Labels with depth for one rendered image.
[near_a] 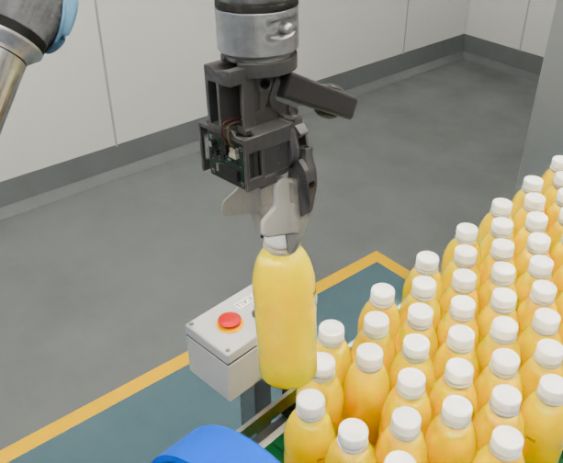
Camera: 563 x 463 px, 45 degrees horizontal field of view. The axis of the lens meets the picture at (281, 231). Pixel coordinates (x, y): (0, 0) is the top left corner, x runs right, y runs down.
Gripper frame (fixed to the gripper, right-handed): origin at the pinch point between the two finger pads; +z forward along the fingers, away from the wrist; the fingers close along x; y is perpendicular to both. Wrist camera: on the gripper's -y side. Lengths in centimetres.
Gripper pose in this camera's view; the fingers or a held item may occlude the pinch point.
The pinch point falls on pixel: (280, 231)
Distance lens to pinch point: 74.6
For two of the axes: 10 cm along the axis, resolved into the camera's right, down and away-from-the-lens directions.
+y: -7.4, 3.6, -5.7
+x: 6.8, 3.6, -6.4
